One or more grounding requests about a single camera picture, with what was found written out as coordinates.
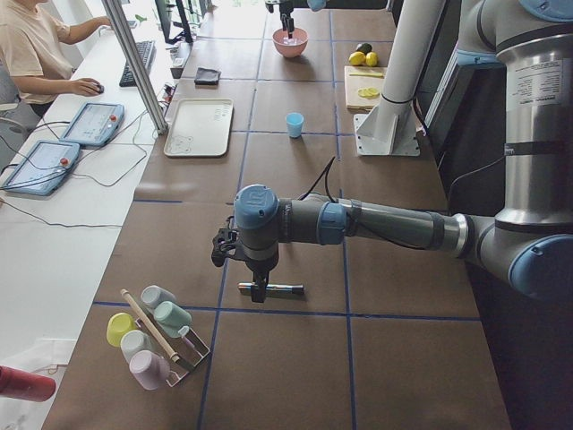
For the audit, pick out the person in beige shirt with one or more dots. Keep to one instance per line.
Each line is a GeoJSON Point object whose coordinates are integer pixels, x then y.
{"type": "Point", "coordinates": [31, 51]}

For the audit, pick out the green avocado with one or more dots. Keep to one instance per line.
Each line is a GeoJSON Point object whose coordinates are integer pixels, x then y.
{"type": "Point", "coordinates": [364, 47]}

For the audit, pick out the metal muddler with black tip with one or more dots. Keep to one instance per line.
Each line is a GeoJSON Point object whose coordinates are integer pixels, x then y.
{"type": "Point", "coordinates": [245, 287]}

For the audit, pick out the white cup on rack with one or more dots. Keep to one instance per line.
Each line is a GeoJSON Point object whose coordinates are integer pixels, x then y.
{"type": "Point", "coordinates": [133, 342]}

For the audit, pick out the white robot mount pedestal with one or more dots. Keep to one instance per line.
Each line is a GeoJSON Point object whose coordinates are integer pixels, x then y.
{"type": "Point", "coordinates": [389, 128]}

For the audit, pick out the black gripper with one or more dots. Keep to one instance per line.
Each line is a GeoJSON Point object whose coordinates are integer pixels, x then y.
{"type": "Point", "coordinates": [259, 266]}
{"type": "Point", "coordinates": [285, 7]}

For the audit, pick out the aluminium frame post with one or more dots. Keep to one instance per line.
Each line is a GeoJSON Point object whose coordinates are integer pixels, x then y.
{"type": "Point", "coordinates": [115, 13]}

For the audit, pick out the red bottle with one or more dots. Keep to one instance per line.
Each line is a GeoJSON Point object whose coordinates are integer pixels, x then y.
{"type": "Point", "coordinates": [22, 385]}

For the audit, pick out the grey cup on rack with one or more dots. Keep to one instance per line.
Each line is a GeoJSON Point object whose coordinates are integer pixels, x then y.
{"type": "Point", "coordinates": [154, 295]}

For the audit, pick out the pink cup on rack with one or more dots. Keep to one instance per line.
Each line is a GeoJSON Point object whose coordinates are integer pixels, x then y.
{"type": "Point", "coordinates": [149, 369]}

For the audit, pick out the cream bear tray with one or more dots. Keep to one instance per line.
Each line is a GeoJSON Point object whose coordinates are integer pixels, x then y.
{"type": "Point", "coordinates": [200, 129]}

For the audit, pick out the teach pendant near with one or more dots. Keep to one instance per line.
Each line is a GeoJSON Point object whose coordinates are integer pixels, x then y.
{"type": "Point", "coordinates": [43, 169]}

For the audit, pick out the pile of clear ice cubes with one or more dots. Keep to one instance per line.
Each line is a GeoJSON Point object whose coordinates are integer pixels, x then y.
{"type": "Point", "coordinates": [290, 41]}

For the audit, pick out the lemon slices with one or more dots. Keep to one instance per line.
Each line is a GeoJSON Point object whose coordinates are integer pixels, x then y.
{"type": "Point", "coordinates": [368, 93]}

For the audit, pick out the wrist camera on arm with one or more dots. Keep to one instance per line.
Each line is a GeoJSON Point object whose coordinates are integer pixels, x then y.
{"type": "Point", "coordinates": [223, 246]}

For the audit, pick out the teach pendant far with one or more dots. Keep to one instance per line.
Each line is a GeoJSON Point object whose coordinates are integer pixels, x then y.
{"type": "Point", "coordinates": [94, 125]}

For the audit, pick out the teach pendant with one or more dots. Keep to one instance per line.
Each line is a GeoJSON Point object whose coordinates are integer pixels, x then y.
{"type": "Point", "coordinates": [94, 125]}
{"type": "Point", "coordinates": [43, 169]}

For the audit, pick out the pink bowl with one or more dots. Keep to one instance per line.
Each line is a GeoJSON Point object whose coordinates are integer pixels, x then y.
{"type": "Point", "coordinates": [290, 51]}

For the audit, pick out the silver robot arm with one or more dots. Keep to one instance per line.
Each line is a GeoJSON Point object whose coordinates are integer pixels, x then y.
{"type": "Point", "coordinates": [528, 243]}
{"type": "Point", "coordinates": [315, 6]}

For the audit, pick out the yellow-green plastic knife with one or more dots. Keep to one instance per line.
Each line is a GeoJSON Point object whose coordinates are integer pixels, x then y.
{"type": "Point", "coordinates": [373, 75]}

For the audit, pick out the mint cup on rack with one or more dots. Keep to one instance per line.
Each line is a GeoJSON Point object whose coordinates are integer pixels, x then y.
{"type": "Point", "coordinates": [171, 318]}

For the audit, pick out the folded grey cloth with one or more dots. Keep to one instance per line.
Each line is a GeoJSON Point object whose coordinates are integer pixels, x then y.
{"type": "Point", "coordinates": [207, 77]}

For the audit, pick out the yellow lemon left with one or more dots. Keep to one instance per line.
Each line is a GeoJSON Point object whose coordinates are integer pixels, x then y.
{"type": "Point", "coordinates": [357, 58]}

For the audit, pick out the light blue cup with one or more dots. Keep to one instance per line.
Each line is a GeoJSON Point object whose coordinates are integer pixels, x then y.
{"type": "Point", "coordinates": [294, 124]}

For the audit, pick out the yellow cup on rack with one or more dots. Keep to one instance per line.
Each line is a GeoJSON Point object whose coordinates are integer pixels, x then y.
{"type": "Point", "coordinates": [118, 325]}

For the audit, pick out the white cup rack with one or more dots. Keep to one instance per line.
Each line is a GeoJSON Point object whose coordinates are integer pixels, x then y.
{"type": "Point", "coordinates": [184, 354]}

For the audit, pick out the wooden cutting board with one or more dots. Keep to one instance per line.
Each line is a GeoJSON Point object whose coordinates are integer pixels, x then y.
{"type": "Point", "coordinates": [353, 83]}

